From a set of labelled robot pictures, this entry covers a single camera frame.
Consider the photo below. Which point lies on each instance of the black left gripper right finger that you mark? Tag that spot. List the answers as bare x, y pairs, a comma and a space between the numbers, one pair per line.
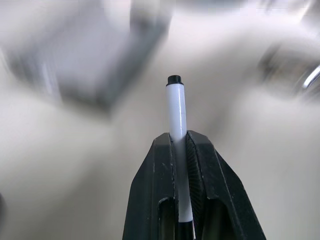
220, 190

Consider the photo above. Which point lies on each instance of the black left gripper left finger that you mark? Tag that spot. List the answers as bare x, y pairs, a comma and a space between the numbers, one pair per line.
147, 190

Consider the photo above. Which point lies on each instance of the white marker with black cap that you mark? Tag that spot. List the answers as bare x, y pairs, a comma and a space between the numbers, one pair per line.
176, 110

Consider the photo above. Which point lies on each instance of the grey glasses case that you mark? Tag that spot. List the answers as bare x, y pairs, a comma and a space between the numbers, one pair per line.
82, 52

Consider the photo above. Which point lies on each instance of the glasses with metal frame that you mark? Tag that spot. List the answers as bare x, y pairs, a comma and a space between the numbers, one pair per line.
290, 72

